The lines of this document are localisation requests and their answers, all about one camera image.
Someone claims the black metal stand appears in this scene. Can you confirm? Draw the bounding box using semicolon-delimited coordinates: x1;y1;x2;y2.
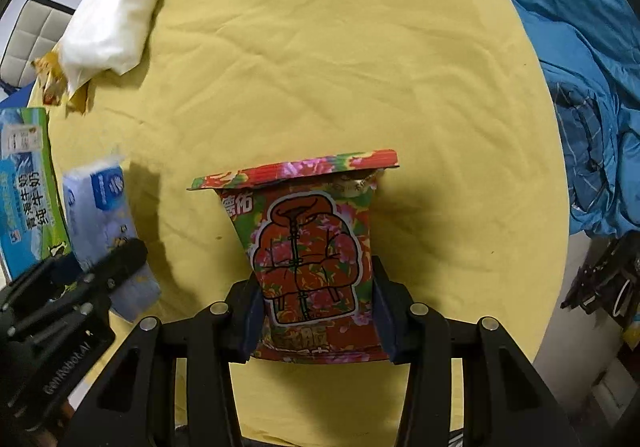
560;232;640;333

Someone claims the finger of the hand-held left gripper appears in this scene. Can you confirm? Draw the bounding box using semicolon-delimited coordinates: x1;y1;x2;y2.
0;254;85;328
30;237;149;343

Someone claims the red floral snack packet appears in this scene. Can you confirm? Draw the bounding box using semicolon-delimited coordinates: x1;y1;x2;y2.
189;150;402;364

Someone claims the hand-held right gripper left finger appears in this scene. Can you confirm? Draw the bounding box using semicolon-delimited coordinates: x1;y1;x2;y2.
57;277;266;447

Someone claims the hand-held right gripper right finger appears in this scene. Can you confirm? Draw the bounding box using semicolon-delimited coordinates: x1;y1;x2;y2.
370;254;583;447

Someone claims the blue green milk carton box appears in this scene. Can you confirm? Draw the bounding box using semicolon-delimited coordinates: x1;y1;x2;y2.
0;107;72;280

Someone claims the blue quilt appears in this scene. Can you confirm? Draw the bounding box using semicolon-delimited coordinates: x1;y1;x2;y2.
511;0;640;238

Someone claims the yellow bed sheet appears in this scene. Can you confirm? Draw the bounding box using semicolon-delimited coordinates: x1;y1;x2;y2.
27;0;573;445

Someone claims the white pillow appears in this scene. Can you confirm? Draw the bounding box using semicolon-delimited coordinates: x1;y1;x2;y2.
54;0;171;95

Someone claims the blue tissue pack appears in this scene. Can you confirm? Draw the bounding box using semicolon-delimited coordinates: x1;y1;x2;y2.
62;154;162;323

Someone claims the yellow snack packet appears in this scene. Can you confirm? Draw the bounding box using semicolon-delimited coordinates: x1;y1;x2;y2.
31;52;91;114

